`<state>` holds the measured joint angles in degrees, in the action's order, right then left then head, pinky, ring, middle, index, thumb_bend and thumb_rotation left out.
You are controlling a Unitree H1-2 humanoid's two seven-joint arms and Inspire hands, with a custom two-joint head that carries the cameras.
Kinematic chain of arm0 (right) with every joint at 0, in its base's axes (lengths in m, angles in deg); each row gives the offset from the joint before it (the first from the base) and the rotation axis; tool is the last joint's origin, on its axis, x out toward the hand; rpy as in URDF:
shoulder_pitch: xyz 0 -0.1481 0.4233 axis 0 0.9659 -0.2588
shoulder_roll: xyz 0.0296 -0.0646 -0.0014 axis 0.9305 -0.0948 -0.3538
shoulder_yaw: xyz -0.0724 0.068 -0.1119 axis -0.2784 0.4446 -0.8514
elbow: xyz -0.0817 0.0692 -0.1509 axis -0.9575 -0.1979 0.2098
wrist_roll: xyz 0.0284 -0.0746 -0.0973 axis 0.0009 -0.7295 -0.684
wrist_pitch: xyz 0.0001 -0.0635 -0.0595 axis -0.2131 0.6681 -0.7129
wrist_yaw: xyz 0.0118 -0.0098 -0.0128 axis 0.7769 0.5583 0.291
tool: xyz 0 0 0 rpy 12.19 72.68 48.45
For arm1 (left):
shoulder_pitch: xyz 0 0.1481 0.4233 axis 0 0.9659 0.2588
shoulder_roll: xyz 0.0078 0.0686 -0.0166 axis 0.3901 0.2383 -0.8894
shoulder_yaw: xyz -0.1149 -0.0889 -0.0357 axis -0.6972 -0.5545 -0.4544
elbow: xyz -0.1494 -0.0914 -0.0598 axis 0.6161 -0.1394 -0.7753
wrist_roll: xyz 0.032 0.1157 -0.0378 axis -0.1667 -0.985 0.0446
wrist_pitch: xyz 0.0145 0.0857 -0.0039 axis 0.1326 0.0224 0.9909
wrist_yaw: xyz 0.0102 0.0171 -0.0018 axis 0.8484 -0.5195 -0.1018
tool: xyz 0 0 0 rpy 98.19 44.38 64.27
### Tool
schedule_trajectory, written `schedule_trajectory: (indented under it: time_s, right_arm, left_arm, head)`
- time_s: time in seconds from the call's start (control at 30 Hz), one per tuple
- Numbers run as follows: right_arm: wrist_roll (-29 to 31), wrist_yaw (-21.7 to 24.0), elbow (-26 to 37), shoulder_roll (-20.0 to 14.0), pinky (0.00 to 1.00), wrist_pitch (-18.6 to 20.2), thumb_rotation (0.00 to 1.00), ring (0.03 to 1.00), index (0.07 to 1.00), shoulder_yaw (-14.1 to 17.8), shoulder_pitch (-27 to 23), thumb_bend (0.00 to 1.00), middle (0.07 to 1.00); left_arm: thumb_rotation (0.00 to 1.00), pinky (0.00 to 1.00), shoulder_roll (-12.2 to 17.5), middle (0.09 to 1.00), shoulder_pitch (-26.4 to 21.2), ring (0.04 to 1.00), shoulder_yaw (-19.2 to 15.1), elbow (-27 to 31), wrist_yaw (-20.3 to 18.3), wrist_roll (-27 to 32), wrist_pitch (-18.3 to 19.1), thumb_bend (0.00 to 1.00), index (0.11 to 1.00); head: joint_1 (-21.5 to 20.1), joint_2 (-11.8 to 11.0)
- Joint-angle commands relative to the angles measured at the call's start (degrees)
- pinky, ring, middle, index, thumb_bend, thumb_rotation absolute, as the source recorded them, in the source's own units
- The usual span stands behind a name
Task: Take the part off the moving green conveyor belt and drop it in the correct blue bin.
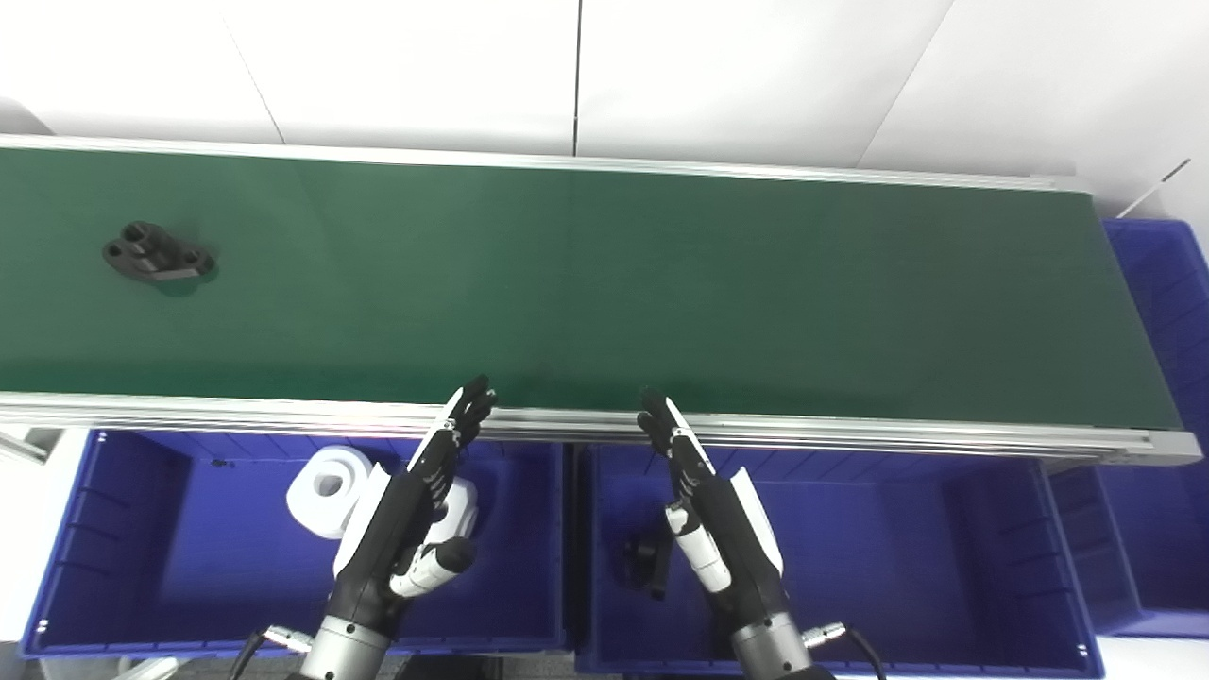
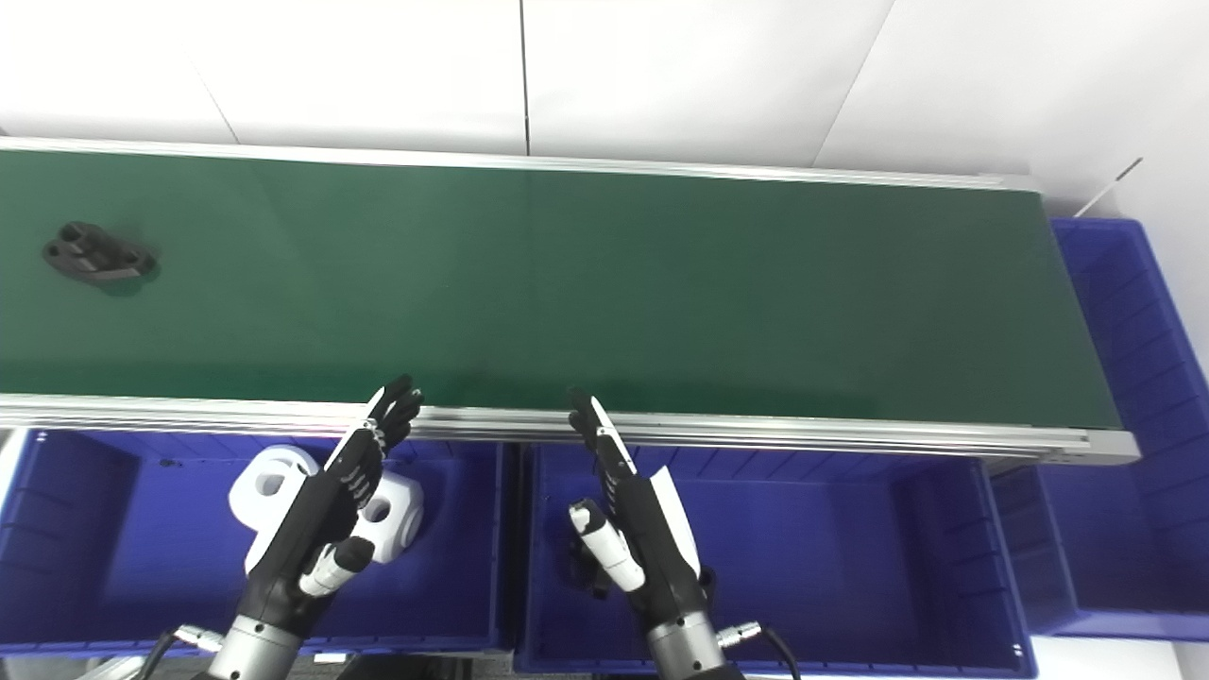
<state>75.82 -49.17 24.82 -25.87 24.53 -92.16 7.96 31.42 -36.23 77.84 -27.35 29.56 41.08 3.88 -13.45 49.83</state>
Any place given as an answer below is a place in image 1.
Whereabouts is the aluminium conveyor frame rail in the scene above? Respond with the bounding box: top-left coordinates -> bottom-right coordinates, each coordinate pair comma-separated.
0,390 -> 1202,467
0,134 -> 1095,195

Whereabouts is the black flanged metal part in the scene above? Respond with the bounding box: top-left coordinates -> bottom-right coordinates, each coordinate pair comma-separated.
622,536 -> 674,602
102,221 -> 218,284

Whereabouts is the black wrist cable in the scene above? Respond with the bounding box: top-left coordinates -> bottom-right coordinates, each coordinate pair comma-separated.
227,623 -> 313,680
803,621 -> 889,680

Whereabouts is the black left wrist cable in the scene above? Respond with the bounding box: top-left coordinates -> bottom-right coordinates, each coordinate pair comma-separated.
227,623 -> 313,680

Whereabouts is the thin dark rod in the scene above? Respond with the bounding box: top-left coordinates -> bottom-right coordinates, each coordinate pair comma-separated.
1117,159 -> 1193,220

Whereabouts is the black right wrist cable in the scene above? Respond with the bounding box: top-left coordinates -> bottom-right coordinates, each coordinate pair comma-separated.
803,621 -> 889,680

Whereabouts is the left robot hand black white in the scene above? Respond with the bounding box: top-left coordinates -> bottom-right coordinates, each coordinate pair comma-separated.
331,375 -> 498,636

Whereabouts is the silver conveyor support bracket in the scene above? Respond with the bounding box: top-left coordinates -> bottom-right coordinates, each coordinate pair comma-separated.
0,427 -> 48,466

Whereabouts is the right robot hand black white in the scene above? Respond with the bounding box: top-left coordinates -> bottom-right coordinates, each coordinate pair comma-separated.
636,387 -> 794,641

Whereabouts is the green conveyor belt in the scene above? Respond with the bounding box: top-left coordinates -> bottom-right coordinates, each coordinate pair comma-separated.
0,146 -> 1182,431

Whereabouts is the blue plastic bin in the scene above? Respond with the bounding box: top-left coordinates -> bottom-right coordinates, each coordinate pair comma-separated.
1048,219 -> 1209,638
571,442 -> 1106,679
19,430 -> 572,660

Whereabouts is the white plastic part with hole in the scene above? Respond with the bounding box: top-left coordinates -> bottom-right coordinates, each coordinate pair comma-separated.
286,446 -> 376,540
430,475 -> 480,544

